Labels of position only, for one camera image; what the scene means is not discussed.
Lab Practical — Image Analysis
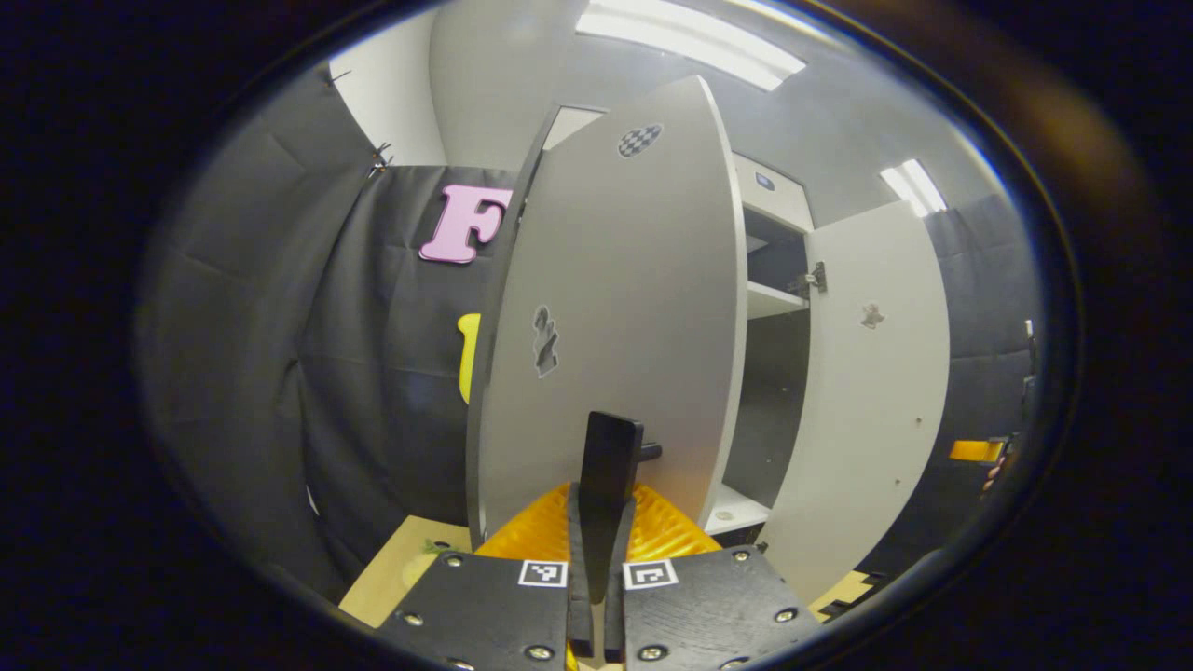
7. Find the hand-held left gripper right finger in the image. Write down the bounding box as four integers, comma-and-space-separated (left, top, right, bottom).
604, 482, 821, 671

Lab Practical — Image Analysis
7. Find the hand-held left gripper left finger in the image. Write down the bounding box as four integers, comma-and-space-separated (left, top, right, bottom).
377, 482, 595, 671

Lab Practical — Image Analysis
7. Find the black door handle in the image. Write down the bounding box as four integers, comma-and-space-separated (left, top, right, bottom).
580, 411, 663, 597

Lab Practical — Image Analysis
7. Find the grey double-door shoe cabinet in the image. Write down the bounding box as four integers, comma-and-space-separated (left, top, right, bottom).
466, 103, 821, 551

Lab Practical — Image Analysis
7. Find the white cabinet shelf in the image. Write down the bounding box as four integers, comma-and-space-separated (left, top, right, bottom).
746, 280, 810, 321

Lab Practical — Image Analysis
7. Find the dark upright stand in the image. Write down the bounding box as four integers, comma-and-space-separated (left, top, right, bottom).
1020, 320, 1039, 420

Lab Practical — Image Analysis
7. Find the small ceiling light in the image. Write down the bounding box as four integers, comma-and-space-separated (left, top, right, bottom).
881, 158, 949, 217

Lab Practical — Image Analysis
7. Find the black backdrop cloth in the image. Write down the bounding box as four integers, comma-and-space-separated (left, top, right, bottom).
135, 65, 1045, 607

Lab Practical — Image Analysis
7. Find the long ceiling light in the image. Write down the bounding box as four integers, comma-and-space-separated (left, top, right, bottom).
576, 0, 807, 92

